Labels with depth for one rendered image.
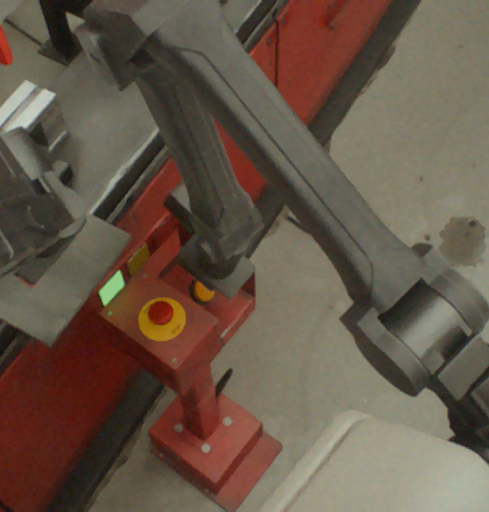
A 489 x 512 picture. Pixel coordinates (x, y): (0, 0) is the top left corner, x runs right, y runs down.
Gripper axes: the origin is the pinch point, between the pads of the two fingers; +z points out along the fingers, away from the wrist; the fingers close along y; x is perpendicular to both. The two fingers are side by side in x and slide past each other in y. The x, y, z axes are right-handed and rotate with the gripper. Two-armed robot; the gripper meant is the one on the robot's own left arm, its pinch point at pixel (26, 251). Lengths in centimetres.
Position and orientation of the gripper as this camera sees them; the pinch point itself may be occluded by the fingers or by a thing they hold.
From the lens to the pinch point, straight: 107.2
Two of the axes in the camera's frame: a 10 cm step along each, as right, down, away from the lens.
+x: 7.5, 6.3, 2.0
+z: -4.1, 2.1, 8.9
